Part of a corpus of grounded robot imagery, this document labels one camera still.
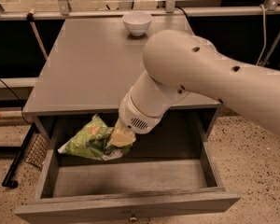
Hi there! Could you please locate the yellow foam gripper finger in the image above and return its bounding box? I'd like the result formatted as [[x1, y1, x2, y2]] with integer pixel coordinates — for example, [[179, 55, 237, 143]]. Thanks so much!
[[108, 119, 135, 147]]

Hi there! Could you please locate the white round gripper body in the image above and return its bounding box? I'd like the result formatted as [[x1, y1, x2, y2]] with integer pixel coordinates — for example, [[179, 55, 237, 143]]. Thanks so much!
[[119, 93, 161, 134]]

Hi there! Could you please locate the green jalapeno chip bag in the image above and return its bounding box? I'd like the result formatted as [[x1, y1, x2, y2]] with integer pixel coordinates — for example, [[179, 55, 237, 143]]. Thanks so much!
[[58, 115, 133, 161]]

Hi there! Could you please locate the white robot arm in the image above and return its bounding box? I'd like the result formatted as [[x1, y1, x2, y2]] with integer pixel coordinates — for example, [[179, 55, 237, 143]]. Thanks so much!
[[109, 30, 280, 147]]

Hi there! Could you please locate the grey open top drawer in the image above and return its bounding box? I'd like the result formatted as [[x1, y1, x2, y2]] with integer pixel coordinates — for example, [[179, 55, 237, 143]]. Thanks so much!
[[15, 112, 240, 224]]

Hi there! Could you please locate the metal drawer knob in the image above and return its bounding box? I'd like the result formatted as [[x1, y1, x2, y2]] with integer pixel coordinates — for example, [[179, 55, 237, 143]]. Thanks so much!
[[129, 214, 138, 222]]

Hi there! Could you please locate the grey wooden cabinet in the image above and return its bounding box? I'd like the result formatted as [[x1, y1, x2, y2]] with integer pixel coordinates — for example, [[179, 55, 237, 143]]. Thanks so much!
[[21, 15, 231, 142]]

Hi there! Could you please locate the white ceramic bowl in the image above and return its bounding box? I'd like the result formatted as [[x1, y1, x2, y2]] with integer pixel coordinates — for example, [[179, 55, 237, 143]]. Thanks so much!
[[122, 11, 152, 36]]

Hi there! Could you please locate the wooden stick with black tape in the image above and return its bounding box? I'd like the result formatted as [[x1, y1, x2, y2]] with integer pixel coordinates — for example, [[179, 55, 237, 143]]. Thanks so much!
[[26, 7, 48, 60]]

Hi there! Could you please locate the wire mesh panel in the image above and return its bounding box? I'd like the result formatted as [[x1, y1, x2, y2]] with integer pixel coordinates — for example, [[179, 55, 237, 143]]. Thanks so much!
[[24, 133, 49, 169]]

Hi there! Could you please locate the black cable left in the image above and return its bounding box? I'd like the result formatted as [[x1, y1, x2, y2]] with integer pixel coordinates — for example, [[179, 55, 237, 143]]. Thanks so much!
[[0, 77, 32, 125]]

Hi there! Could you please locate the black wheeled frame leg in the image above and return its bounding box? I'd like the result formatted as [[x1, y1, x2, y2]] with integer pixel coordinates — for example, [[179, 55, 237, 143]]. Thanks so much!
[[2, 124, 36, 189]]

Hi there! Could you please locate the white cable right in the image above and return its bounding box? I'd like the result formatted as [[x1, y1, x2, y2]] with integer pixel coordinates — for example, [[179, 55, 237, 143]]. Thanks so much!
[[255, 3, 269, 67]]

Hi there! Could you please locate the metal enclosure railing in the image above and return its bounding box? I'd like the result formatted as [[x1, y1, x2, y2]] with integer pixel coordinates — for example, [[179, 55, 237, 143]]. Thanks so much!
[[0, 0, 280, 21]]

